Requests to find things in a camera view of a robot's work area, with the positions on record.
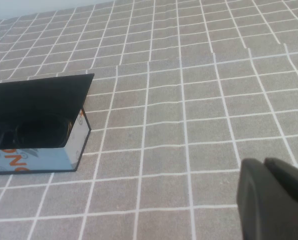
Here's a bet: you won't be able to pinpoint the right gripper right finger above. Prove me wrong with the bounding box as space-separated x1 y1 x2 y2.
263 156 298 202

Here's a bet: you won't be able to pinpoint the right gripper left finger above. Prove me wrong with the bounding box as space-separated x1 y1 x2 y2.
236 157 298 240

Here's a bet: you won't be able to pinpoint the grey white-checked tablecloth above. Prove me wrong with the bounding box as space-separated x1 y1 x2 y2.
0 0 298 240

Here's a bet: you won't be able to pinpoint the black open cardboard box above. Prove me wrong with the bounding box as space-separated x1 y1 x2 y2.
0 73 95 176

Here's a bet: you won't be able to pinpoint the dark sunglasses with gold rim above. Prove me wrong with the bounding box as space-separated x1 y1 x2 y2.
0 113 74 151

